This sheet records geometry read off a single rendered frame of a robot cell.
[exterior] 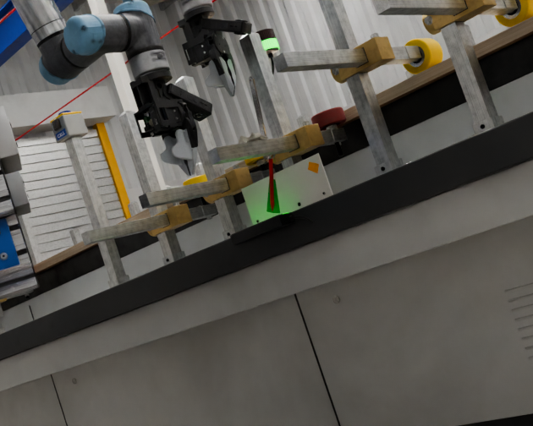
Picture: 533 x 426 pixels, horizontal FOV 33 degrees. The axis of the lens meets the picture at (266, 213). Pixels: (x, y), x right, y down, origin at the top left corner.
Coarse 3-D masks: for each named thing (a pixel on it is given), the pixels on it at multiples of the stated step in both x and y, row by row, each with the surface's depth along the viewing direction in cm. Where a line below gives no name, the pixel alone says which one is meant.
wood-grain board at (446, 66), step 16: (512, 32) 188; (528, 32) 186; (480, 48) 193; (496, 48) 191; (448, 64) 199; (416, 80) 205; (432, 80) 203; (384, 96) 212; (400, 96) 210; (352, 112) 218; (64, 256) 307
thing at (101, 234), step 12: (156, 216) 236; (192, 216) 245; (204, 216) 249; (108, 228) 225; (120, 228) 227; (132, 228) 230; (144, 228) 233; (156, 228) 238; (84, 240) 222; (96, 240) 221
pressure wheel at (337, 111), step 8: (320, 112) 215; (328, 112) 214; (336, 112) 215; (312, 120) 217; (320, 120) 215; (328, 120) 214; (336, 120) 214; (344, 120) 217; (320, 128) 217; (328, 128) 217; (336, 144) 217
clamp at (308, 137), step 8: (304, 128) 204; (312, 128) 205; (296, 136) 205; (304, 136) 204; (312, 136) 204; (320, 136) 206; (304, 144) 204; (312, 144) 203; (320, 144) 205; (288, 152) 208; (296, 152) 206; (304, 152) 209; (272, 160) 212; (280, 160) 210
